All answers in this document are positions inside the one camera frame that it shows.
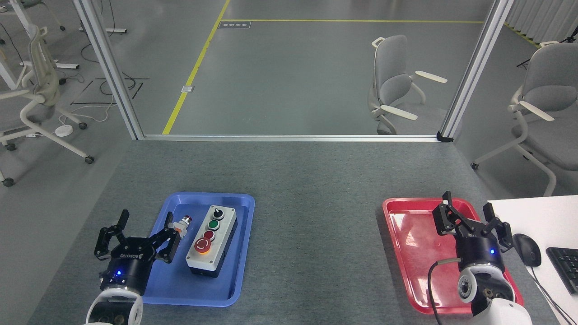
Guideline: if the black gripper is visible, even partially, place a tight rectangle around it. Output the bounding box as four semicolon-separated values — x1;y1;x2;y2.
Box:
432;191;514;274
93;209;182;297

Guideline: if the white control box with buttons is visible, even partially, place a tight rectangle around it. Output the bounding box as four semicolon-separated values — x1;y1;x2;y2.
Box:
186;204;238;278

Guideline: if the black computer mouse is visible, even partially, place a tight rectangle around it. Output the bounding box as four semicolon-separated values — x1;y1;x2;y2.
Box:
512;233;542;267

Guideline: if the red plastic tray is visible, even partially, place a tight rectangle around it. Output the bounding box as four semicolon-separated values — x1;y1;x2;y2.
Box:
382;197;525;315

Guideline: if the white side desk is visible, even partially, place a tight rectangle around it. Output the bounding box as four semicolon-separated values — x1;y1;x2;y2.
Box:
487;195;578;325

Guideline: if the black keyboard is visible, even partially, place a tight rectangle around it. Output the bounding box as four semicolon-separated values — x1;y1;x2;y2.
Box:
546;246;578;295

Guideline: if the blue plastic tray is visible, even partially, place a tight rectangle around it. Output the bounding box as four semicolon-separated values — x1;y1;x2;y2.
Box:
128;192;256;308

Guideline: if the white desk foot bar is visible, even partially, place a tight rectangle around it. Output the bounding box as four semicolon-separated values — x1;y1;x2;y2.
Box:
20;60;80;70

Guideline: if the white curtain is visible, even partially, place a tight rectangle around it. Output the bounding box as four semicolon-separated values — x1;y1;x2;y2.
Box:
503;0;578;44

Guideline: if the red push button switch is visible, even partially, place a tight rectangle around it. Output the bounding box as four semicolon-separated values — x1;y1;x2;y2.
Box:
166;216;194;238

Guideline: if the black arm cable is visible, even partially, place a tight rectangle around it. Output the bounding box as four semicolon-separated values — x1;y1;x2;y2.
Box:
427;258;462;325

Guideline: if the black mouse cable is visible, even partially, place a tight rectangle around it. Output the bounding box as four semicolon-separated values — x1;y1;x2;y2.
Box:
528;265;575;325

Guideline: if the silver aluminium post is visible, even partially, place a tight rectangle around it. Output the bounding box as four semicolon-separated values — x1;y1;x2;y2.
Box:
72;0;145;140
439;0;515;139

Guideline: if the silver aluminium rail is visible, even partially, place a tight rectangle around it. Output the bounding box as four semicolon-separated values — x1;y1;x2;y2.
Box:
143;134;441;142

